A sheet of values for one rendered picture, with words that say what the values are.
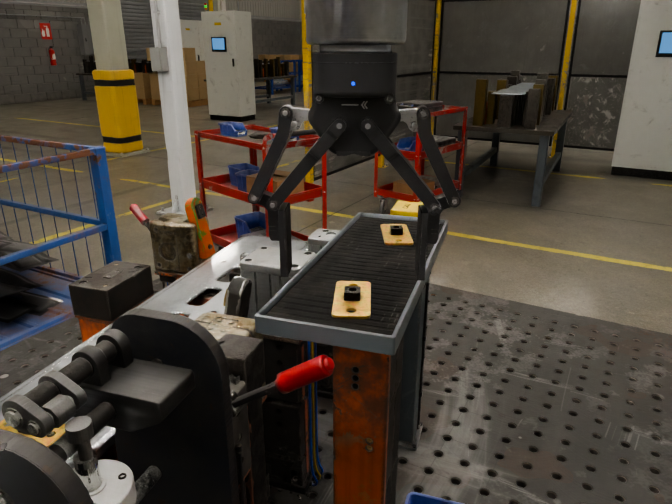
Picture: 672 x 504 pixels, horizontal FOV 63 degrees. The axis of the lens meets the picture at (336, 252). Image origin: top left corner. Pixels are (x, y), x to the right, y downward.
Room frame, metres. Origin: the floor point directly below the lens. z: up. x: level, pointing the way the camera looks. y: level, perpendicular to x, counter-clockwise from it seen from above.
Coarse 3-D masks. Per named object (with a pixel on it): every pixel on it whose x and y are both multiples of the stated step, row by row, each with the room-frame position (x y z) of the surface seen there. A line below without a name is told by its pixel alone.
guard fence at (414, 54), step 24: (408, 0) 7.31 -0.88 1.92; (432, 0) 7.95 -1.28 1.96; (408, 24) 7.35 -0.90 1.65; (432, 24) 8.03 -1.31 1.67; (312, 48) 5.38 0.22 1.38; (408, 48) 7.37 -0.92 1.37; (432, 48) 8.07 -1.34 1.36; (312, 72) 5.35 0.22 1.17; (408, 72) 7.38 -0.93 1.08; (432, 72) 8.08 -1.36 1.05; (312, 96) 5.34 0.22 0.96; (408, 96) 7.42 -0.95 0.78; (432, 96) 8.10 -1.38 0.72; (432, 120) 8.13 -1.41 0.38; (312, 168) 5.27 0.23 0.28; (336, 168) 5.75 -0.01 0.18
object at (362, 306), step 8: (336, 288) 0.54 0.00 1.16; (344, 288) 0.52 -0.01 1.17; (352, 288) 0.52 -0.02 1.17; (360, 288) 0.52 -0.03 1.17; (368, 288) 0.54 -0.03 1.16; (336, 296) 0.52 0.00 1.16; (344, 296) 0.51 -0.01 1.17; (352, 296) 0.51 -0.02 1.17; (360, 296) 0.51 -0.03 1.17; (368, 296) 0.52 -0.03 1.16; (336, 304) 0.50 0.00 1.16; (344, 304) 0.50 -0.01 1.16; (352, 304) 0.50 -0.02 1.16; (360, 304) 0.50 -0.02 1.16; (368, 304) 0.50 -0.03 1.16; (336, 312) 0.48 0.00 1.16; (344, 312) 0.48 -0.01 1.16; (360, 312) 0.48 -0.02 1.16; (368, 312) 0.48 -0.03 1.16
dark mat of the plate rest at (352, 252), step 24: (360, 240) 0.70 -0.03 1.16; (336, 264) 0.61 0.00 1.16; (360, 264) 0.61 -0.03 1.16; (384, 264) 0.61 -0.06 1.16; (408, 264) 0.61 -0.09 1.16; (312, 288) 0.54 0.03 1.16; (384, 288) 0.54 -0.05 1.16; (408, 288) 0.54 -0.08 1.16; (288, 312) 0.49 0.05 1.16; (312, 312) 0.49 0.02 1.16; (384, 312) 0.49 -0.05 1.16
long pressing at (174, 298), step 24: (240, 240) 1.15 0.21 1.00; (264, 240) 1.15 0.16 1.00; (216, 264) 1.01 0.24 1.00; (168, 288) 0.89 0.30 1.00; (192, 288) 0.89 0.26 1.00; (216, 288) 0.90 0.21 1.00; (168, 312) 0.80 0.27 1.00; (192, 312) 0.80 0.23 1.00; (216, 312) 0.80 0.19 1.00; (96, 336) 0.73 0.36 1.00; (24, 384) 0.60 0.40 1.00; (0, 408) 0.55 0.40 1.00; (72, 456) 0.46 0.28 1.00
